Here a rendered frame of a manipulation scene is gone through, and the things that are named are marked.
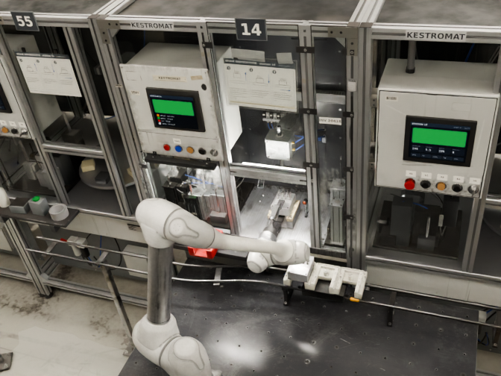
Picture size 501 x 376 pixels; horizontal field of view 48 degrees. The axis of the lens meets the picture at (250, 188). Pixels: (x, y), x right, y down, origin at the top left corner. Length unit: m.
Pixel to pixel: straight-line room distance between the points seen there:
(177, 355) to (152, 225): 0.55
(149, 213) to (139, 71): 0.65
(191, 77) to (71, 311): 2.16
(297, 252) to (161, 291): 0.60
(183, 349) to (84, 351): 1.49
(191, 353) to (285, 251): 0.57
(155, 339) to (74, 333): 1.50
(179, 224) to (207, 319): 0.85
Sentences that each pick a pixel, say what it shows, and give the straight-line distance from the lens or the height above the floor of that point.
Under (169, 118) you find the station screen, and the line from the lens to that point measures 2.53.
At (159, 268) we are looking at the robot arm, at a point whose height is 1.24.
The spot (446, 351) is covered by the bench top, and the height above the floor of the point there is 0.68.
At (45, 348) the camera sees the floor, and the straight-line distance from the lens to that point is 3.93.
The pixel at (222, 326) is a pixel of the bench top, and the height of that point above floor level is 0.68.
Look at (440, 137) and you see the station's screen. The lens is 2.22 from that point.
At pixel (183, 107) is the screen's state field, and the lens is 2.46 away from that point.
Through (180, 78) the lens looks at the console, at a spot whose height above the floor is 1.78.
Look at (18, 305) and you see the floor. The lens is 4.27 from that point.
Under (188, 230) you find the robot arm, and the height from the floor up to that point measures 1.48.
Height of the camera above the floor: 2.83
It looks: 38 degrees down
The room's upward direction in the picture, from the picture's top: 8 degrees counter-clockwise
